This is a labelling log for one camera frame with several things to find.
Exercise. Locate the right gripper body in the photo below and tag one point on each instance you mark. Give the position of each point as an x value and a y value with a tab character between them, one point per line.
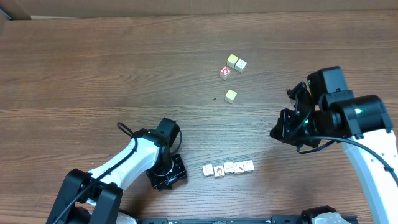
292	116

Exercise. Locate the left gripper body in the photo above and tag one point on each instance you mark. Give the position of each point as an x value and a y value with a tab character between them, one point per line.
173	173

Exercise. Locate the white number two block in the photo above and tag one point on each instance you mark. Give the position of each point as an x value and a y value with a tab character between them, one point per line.
207	170

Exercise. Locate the acorn picture block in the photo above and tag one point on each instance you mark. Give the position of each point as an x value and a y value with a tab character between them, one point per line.
219	171

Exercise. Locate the white W letter block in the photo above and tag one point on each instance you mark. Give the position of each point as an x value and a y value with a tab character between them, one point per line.
228	167

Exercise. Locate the white block green side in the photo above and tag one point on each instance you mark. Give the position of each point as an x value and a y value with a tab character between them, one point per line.
248	166

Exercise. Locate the hammer picture block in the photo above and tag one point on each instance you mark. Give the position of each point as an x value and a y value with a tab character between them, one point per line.
238	167

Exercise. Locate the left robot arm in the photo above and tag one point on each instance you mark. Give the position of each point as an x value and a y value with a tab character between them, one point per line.
95	196

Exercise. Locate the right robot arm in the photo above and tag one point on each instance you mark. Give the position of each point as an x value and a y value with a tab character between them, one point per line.
325	112

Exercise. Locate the yellow letter C block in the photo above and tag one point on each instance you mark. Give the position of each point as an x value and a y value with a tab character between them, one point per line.
230	96

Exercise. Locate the white block far right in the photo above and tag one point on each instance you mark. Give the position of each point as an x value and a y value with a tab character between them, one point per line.
240	65

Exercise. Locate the red bordered block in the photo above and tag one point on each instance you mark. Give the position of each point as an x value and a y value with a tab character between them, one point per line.
225	72

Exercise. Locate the yellow top block far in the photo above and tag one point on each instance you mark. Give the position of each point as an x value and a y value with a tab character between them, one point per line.
231	61

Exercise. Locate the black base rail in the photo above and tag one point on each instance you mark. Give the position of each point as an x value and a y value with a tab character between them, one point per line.
322	215

